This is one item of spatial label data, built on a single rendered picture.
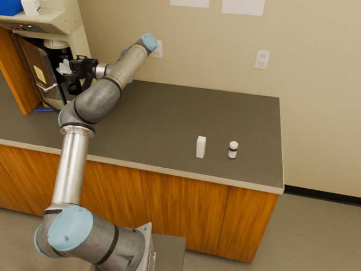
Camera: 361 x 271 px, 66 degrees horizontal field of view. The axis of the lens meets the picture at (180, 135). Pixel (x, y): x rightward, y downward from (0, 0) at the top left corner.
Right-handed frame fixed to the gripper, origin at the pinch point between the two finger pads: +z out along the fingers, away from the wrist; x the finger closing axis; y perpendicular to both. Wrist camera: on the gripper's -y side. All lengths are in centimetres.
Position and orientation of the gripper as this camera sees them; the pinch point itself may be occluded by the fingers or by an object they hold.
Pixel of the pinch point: (59, 70)
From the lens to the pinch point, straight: 143.8
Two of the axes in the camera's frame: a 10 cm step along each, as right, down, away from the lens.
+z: -9.7, -1.5, 1.7
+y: 0.0, -7.3, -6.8
